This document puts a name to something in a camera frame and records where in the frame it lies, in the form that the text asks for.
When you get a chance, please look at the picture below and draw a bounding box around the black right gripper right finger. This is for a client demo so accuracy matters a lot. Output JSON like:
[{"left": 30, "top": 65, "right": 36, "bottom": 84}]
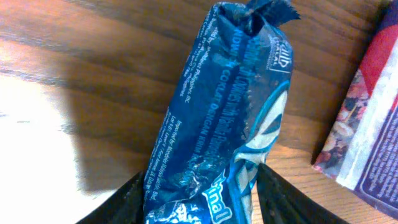
[{"left": 257, "top": 164, "right": 348, "bottom": 224}]

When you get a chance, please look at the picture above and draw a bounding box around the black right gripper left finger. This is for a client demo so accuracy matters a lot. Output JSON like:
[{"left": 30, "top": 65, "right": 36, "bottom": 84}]
[{"left": 76, "top": 171, "right": 145, "bottom": 224}]

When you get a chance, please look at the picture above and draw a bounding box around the blue Oreo cookie pack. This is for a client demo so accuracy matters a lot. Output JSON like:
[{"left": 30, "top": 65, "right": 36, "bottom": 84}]
[{"left": 143, "top": 0, "right": 299, "bottom": 223}]

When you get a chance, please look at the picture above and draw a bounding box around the purple pink Carefree pack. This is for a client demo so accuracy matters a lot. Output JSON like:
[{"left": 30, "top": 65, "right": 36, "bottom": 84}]
[{"left": 313, "top": 0, "right": 397, "bottom": 218}]

